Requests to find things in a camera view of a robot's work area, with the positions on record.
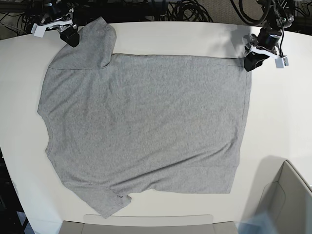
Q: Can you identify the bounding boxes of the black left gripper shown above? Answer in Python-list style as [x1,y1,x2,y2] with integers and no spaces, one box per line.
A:
[244,28,280,72]

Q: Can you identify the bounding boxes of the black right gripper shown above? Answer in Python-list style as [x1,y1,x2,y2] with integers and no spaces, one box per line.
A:
[40,4,79,47]

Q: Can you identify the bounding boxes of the grey T-shirt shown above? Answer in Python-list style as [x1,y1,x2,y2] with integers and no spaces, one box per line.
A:
[38,18,252,218]

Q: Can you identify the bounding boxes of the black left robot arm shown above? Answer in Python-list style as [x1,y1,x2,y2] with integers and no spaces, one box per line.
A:
[244,0,294,72]

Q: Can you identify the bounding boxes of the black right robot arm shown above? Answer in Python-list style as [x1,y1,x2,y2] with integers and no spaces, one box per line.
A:
[39,0,80,48]

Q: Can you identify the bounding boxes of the blue cloth in corner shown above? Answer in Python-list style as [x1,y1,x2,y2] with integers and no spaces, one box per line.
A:
[237,212,276,234]

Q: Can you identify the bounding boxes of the grey tray at front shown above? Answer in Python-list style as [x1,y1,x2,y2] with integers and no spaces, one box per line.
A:
[59,214,238,234]

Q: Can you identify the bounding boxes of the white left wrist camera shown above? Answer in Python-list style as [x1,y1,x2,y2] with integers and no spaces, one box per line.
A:
[275,56,289,69]

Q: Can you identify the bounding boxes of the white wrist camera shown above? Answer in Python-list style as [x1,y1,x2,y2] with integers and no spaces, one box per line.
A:
[275,56,289,69]
[31,23,46,38]

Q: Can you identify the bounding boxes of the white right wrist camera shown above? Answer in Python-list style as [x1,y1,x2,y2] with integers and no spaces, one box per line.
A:
[31,23,46,38]

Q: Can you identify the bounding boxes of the black thick looped cable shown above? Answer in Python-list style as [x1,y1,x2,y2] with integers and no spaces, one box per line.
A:
[230,0,273,26]

